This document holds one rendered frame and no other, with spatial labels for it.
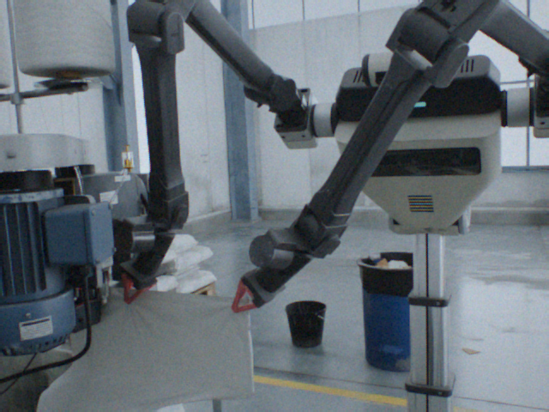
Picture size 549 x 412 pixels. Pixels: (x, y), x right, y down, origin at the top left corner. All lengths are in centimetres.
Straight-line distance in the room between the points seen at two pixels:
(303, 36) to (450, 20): 895
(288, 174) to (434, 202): 837
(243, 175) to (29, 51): 893
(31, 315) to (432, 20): 72
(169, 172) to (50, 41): 32
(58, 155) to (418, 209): 90
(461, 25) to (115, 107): 662
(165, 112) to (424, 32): 48
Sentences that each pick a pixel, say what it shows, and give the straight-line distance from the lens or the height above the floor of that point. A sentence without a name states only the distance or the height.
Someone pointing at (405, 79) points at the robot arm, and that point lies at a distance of 79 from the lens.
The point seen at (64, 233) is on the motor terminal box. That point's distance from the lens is 83.
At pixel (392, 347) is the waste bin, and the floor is 16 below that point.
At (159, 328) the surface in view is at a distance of 119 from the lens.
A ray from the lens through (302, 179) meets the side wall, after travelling 957.
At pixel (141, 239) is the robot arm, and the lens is 106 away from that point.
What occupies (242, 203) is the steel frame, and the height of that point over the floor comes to 34.
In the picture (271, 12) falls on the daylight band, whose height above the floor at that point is 383.
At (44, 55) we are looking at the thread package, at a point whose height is 155.
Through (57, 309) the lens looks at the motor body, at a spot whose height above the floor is 115.
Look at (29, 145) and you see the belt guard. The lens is 82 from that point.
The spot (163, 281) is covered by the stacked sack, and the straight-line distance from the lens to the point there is 424.
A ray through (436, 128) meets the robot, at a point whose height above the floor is 141.
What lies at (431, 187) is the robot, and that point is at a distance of 133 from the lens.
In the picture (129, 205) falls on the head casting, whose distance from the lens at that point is 129.
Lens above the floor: 138
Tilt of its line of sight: 6 degrees down
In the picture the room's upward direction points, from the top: 3 degrees counter-clockwise
